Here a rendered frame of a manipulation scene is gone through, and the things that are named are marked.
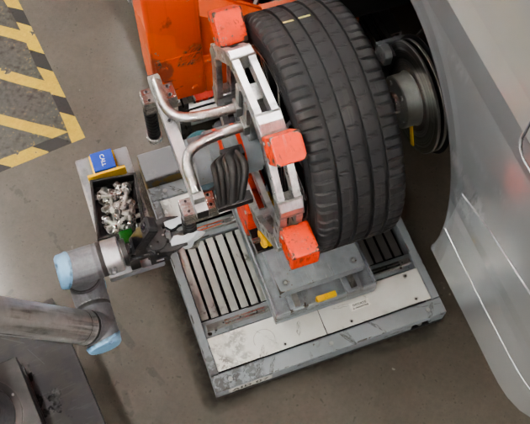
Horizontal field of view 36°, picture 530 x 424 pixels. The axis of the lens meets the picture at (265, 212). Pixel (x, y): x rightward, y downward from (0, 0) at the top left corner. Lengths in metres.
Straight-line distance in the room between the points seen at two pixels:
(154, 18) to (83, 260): 0.71
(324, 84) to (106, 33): 1.78
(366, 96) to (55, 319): 0.88
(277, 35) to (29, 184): 1.49
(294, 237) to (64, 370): 0.90
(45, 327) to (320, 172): 0.72
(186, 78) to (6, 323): 1.06
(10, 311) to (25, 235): 1.26
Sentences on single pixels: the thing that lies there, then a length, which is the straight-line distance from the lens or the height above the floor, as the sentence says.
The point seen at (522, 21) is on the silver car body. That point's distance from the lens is 1.50.
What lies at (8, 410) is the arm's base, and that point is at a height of 0.44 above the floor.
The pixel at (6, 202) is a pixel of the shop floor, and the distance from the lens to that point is 3.17.
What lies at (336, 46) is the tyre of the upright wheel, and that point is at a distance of 1.95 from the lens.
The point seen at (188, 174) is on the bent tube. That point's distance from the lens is 1.94.
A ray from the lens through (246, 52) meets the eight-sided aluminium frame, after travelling 2.00.
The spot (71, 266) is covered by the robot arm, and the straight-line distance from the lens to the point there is 2.05.
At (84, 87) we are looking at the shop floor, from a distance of 3.38.
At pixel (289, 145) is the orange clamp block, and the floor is 1.15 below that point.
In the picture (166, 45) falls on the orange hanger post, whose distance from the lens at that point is 2.43.
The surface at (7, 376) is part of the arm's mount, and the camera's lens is 2.48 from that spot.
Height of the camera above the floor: 2.70
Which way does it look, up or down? 63 degrees down
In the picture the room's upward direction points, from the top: 2 degrees clockwise
